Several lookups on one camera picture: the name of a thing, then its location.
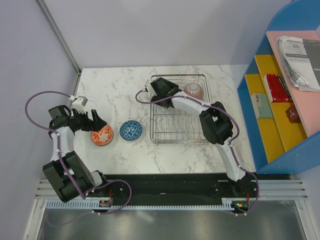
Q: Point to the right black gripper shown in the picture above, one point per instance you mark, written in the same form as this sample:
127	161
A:
171	85

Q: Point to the leaf pattern bowl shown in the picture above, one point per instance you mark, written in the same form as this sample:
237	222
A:
194	90

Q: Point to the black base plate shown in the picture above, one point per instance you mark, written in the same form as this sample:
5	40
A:
216	185

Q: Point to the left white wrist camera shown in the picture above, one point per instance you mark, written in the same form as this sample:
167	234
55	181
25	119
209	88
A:
78	104

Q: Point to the pale green box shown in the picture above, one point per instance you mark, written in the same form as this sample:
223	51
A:
261	106

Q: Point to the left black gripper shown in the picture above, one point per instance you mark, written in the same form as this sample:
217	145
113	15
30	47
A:
95	125

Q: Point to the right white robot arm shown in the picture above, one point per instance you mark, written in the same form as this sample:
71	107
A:
217	125

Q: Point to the white cable duct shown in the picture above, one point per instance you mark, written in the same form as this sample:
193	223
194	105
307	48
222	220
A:
148	202

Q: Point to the red patterned box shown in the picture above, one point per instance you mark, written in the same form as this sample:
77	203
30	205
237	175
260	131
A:
277	89

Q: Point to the aluminium corner profile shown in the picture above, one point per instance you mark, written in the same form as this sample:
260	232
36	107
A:
58	34

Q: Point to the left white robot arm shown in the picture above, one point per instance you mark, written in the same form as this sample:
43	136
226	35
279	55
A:
66	172

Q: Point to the brown small toy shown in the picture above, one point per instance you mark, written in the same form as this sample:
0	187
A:
292	114

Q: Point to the aluminium rail frame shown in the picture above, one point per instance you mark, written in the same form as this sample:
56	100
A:
268	190

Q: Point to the blue wooden shelf unit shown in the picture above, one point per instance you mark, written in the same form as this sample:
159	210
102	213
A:
278	146

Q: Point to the blue triangle pattern bowl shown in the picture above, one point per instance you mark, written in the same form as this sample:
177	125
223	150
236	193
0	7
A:
130	130

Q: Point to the spiral bound booklet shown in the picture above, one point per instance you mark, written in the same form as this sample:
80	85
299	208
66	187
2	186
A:
301	61

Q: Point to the orange floral bowl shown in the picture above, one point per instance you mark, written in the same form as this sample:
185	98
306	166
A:
102	137

